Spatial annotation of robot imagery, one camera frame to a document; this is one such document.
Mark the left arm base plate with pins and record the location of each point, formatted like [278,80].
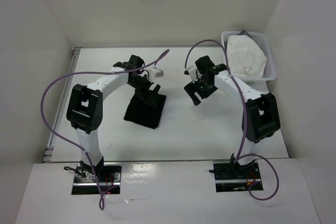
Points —
[84,184]

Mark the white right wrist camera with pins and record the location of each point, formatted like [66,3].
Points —
[192,73]

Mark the white plastic basket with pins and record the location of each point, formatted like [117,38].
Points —
[262,42]

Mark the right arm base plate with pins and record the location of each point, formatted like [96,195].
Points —
[230,177]

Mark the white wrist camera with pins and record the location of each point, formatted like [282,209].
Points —
[155,73]
[192,73]

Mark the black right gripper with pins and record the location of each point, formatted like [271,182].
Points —
[191,88]

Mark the dark grey garment in basket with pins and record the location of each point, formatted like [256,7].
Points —
[244,32]

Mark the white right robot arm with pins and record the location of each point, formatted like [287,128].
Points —
[260,112]

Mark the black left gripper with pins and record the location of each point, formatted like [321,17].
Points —
[151,96]

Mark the white skirt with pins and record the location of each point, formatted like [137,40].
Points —
[246,59]

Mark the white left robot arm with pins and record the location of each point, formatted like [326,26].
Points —
[85,109]

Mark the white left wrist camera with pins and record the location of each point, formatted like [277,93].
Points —
[155,73]

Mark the black skirt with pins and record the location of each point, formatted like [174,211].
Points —
[143,114]

